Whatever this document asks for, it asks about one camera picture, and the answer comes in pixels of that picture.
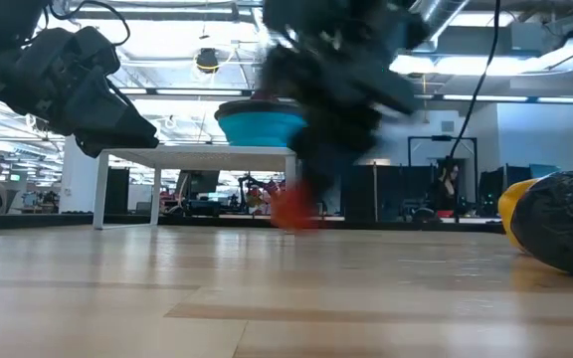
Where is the white perforated metal riser shelf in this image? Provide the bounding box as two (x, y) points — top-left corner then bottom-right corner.
(92, 144), (298, 231)

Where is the blue collapsible bowl grey rim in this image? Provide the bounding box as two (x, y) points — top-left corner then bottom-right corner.
(213, 98), (308, 148)

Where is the black metal frame stand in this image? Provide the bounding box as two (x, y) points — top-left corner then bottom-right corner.
(407, 134), (479, 220)

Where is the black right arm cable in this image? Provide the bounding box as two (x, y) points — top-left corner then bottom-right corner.
(446, 0), (502, 161)

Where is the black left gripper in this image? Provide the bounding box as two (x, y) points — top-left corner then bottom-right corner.
(0, 27), (160, 158)

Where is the dark background monitor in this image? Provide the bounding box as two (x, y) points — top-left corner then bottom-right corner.
(175, 169), (222, 201)

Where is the black partition screen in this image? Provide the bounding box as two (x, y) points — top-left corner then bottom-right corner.
(340, 163), (437, 223)

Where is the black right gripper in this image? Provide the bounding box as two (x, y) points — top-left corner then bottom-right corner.
(261, 0), (432, 200)

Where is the small orange round fruit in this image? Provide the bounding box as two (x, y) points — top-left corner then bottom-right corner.
(270, 181), (320, 231)

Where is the ceiling light panel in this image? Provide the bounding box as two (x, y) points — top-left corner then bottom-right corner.
(389, 52), (573, 77)

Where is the black cabinet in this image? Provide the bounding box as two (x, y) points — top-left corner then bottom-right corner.
(103, 166), (131, 215)

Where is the silver ventilation duct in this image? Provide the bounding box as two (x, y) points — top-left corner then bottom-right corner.
(410, 0), (472, 31)

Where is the monitor on arm mount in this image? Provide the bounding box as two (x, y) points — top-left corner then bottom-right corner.
(528, 163), (562, 180)

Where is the dark monitor pair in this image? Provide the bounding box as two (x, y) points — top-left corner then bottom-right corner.
(478, 166), (532, 216)

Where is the black ceiling-hung camera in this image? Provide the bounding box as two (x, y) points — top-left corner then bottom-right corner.
(195, 47), (222, 75)

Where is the dark red pepper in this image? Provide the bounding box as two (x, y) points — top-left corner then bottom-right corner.
(250, 89), (282, 103)

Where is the dark avocado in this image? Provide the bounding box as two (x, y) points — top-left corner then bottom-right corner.
(509, 170), (573, 278)

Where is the person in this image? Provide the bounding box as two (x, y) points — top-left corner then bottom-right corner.
(428, 157), (463, 221)

